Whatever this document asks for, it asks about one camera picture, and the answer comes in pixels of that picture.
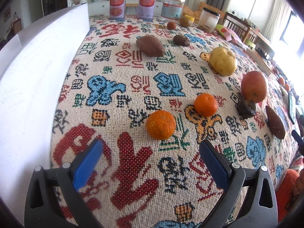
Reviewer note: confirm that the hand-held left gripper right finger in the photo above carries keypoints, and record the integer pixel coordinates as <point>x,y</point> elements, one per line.
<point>213,163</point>

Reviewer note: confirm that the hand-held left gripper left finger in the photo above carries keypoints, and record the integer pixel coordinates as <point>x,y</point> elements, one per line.
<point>87,163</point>

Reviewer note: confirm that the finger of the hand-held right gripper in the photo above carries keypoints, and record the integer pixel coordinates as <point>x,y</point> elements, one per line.
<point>298,139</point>

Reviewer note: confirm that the small sweet potato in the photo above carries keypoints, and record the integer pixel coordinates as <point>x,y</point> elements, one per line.
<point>275,122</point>

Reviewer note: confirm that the brown walnut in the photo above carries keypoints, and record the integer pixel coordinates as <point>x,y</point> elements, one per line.
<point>181,40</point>
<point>247,108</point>

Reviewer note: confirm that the small orange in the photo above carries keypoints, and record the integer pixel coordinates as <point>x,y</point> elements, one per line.
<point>205,104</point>

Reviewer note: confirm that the large orange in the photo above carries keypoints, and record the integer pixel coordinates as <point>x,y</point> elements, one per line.
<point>161,124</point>

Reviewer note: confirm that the red apple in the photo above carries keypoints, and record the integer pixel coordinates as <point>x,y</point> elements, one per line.
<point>253,86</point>

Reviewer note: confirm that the yellow pear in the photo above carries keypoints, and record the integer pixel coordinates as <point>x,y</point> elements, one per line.
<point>222,61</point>

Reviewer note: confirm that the large sweet potato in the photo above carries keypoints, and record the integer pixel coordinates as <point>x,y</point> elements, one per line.
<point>150,45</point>

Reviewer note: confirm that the floral patterned cloth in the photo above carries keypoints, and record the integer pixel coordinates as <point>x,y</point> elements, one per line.
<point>298,162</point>

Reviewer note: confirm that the orange fuzzy cloth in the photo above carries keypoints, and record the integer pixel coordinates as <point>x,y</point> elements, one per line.
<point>287,190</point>

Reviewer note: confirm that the orange fruit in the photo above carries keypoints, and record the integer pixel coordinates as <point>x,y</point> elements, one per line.
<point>281,80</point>
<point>287,87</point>

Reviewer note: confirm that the dark red fruit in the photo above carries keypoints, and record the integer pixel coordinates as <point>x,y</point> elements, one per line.
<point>275,70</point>

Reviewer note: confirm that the white board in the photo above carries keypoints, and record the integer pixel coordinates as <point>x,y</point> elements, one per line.
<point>35,87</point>

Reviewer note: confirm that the printed woven blanket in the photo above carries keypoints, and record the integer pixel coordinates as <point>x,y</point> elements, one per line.
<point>133,59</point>

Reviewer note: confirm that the pink snack bag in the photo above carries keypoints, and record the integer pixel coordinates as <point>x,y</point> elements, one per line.
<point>226,32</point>

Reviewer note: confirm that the wooden bench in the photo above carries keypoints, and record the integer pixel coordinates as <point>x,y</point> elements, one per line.
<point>237,25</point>

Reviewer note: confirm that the pile of walnut pieces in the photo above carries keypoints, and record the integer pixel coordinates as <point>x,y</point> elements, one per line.
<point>206,27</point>

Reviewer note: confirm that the brown kiwi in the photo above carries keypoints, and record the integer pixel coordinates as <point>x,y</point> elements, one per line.
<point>184,21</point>

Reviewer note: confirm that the clear jar with black lid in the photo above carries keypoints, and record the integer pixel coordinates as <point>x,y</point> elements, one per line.
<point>209,17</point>

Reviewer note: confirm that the small yellow container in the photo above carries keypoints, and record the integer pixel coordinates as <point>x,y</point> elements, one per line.
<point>190,18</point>

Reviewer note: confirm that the orange cushioned chair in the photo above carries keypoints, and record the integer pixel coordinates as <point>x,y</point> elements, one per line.
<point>192,11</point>

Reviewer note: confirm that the white television cabinet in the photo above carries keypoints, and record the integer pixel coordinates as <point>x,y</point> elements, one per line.
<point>102,7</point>

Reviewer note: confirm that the pink labelled can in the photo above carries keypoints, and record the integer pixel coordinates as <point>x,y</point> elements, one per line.
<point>147,6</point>
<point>118,6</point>

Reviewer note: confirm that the large clear plastic jar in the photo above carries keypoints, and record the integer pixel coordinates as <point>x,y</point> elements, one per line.
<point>171,7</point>

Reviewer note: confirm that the small wooden stool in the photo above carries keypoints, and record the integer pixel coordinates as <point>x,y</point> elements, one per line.
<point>131,5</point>

